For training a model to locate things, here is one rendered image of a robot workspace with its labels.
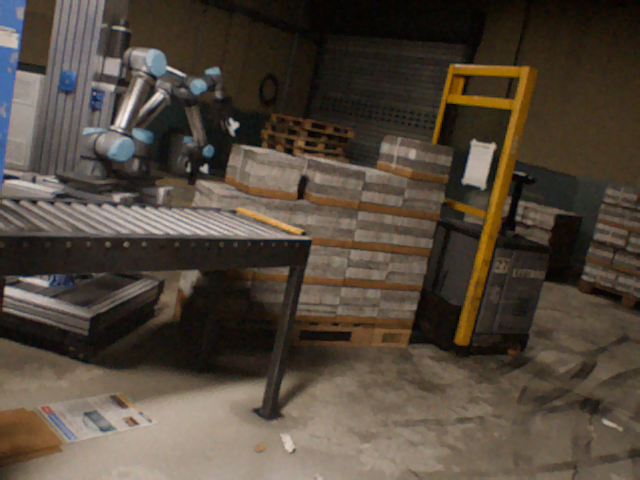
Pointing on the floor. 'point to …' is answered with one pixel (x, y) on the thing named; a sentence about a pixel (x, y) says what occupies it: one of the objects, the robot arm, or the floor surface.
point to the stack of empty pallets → (307, 130)
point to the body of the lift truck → (511, 261)
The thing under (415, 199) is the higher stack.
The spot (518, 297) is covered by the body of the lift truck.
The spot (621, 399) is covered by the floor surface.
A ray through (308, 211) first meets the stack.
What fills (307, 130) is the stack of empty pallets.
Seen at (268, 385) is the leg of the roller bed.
